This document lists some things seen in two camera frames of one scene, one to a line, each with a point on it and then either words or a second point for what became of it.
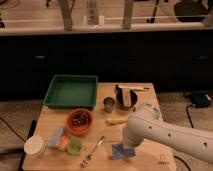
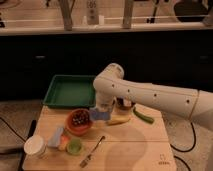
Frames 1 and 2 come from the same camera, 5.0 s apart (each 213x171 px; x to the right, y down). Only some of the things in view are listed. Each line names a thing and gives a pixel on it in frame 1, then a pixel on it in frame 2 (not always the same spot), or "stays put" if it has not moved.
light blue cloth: [55, 137] stays put
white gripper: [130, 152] -> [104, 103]
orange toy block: [64, 141] stays put
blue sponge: [119, 152] -> [100, 115]
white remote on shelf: [92, 14] stays put
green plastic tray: [72, 92] stays put
